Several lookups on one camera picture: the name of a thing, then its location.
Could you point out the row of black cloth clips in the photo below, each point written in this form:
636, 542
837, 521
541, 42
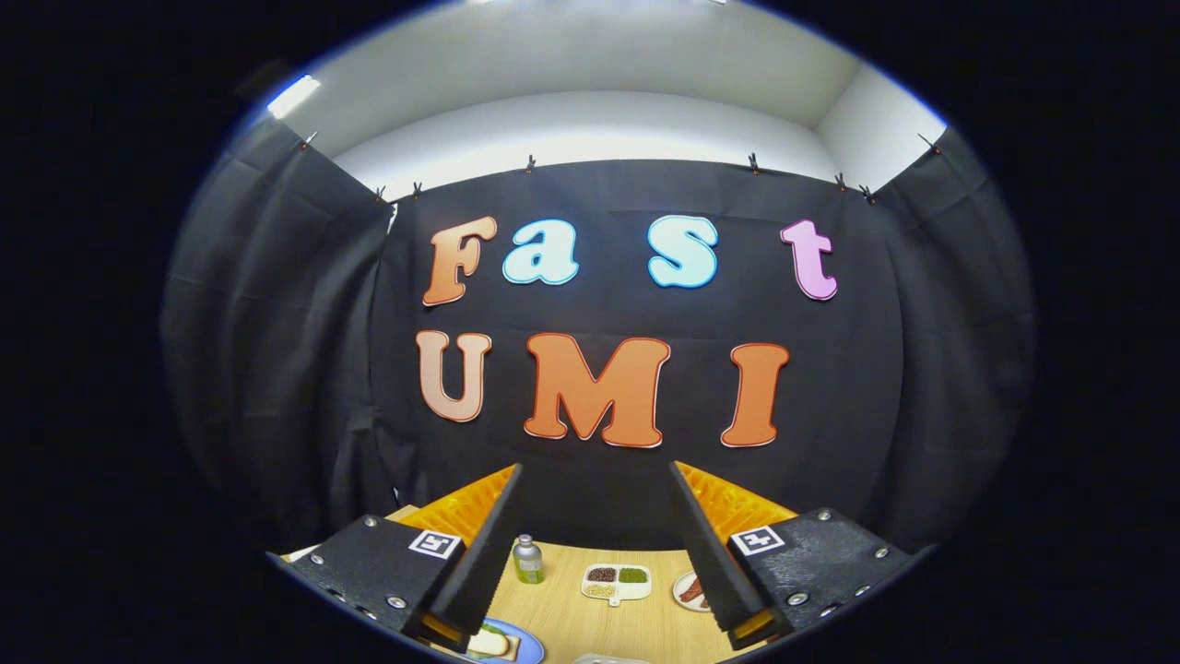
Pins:
530, 165

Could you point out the pile of dark red beans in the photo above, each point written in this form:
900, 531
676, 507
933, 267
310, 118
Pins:
601, 574

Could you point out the white divided dish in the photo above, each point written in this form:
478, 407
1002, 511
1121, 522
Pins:
636, 592

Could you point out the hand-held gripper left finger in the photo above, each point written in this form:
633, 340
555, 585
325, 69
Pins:
484, 563

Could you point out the white rounded plate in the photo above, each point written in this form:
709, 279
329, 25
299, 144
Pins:
608, 659

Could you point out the silver bottle with green label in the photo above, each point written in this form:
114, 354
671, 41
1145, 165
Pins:
527, 560

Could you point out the pile of yellow beans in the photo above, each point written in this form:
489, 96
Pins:
599, 590

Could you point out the pile of green beans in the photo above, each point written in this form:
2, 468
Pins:
632, 575

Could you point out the blue plate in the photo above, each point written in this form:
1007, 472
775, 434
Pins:
530, 650

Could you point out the brown meat slice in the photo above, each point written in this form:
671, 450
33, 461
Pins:
693, 590

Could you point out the toasted bread slice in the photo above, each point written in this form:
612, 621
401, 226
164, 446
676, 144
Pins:
490, 641

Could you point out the ceiling light panel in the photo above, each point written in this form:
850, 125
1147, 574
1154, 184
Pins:
293, 95

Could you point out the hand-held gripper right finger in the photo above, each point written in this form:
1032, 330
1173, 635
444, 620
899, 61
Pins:
710, 563

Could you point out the white oval meat plate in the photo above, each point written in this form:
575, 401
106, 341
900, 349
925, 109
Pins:
678, 599

